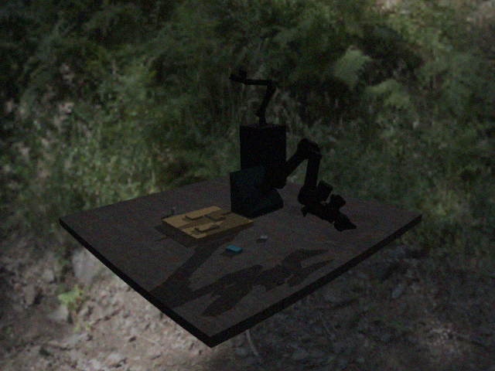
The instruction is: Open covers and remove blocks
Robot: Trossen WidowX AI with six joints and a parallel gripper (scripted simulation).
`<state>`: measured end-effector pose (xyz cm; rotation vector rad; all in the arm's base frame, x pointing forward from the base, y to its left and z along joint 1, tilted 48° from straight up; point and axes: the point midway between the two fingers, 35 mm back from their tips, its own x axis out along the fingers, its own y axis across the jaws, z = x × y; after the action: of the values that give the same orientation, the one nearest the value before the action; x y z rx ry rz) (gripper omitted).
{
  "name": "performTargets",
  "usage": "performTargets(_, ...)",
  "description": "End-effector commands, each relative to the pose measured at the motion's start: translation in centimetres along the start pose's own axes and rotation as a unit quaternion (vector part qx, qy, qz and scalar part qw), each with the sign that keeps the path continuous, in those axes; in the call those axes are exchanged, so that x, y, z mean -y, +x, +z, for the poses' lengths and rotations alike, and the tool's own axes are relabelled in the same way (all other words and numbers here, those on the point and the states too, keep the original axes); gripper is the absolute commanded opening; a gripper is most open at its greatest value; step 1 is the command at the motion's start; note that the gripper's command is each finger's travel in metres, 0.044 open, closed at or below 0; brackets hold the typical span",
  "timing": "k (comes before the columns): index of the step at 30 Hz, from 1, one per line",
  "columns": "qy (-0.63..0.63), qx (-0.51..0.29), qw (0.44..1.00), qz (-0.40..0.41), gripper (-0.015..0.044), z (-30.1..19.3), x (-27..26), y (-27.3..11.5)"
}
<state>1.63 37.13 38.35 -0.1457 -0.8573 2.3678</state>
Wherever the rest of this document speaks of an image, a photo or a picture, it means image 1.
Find teal rectangular block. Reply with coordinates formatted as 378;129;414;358
225;245;243;255

